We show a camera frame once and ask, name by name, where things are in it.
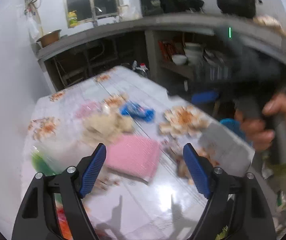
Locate blue wrapper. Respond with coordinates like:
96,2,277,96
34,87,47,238
120,102,155,122

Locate white yellow medicine box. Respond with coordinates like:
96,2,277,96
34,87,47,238
197,122,255,177

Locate blue trash basket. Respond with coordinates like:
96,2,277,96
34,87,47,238
220,118,253,146

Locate concrete kitchen counter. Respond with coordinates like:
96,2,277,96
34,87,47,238
36,13,286,65

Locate right hand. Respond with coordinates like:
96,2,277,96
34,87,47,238
235,93,286,151

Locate stacked white bowls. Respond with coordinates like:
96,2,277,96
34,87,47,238
172,42,203,66

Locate green plastic jar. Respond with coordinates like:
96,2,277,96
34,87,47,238
30,145,58,176

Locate cooking oil bottle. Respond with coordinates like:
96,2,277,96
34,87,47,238
132,60,149,78

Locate black wok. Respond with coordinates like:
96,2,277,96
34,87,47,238
160,0,204,14

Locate pink cloth pad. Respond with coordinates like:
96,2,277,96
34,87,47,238
104,135,161,182

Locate floral plastic tablecloth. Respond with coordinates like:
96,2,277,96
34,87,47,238
20,65,256,240

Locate yellow bottle on sill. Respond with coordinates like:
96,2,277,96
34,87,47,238
67,10,78,28

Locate brown metal basin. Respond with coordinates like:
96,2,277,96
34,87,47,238
37,29,62,48

